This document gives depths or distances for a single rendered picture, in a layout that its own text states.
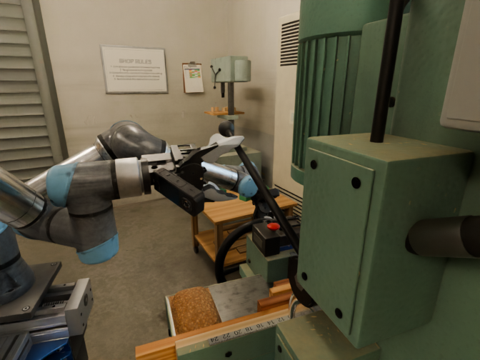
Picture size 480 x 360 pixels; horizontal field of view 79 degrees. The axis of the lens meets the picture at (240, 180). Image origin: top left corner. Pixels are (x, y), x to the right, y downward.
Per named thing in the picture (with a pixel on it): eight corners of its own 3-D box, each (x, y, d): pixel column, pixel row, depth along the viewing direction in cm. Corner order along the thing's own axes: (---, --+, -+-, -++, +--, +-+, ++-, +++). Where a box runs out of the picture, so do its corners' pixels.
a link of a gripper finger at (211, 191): (231, 184, 69) (201, 168, 64) (239, 199, 65) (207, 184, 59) (223, 193, 70) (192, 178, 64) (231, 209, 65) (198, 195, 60)
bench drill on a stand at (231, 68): (239, 200, 352) (239, 60, 303) (266, 221, 300) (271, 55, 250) (201, 207, 332) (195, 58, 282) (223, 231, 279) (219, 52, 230)
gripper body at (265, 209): (275, 224, 111) (264, 200, 118) (281, 211, 105) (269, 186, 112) (256, 228, 109) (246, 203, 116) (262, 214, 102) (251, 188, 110)
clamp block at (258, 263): (291, 252, 86) (292, 225, 83) (317, 280, 74) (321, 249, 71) (244, 263, 81) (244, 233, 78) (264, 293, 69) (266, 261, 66)
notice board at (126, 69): (168, 93, 325) (164, 48, 310) (168, 93, 323) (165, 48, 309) (106, 93, 296) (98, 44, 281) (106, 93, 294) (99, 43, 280)
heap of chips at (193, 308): (208, 287, 67) (207, 273, 65) (226, 334, 54) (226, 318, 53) (168, 297, 64) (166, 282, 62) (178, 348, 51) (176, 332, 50)
